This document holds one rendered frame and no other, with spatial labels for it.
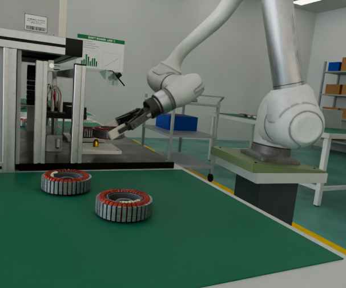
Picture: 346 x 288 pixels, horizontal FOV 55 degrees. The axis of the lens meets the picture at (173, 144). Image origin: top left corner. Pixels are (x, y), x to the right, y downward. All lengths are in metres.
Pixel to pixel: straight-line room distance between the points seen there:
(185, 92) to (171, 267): 0.85
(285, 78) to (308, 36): 8.32
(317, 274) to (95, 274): 0.33
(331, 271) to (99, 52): 6.31
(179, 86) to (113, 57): 5.51
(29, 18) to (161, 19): 6.13
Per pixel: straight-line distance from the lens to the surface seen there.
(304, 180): 1.33
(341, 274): 0.60
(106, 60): 6.69
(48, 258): 0.53
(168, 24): 7.20
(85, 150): 1.13
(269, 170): 1.23
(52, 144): 1.15
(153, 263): 0.51
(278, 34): 1.16
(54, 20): 1.11
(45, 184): 0.79
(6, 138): 0.96
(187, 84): 1.26
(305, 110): 1.10
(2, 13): 1.10
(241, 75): 8.08
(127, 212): 0.63
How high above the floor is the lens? 1.00
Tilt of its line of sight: 9 degrees down
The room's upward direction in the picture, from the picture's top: 5 degrees clockwise
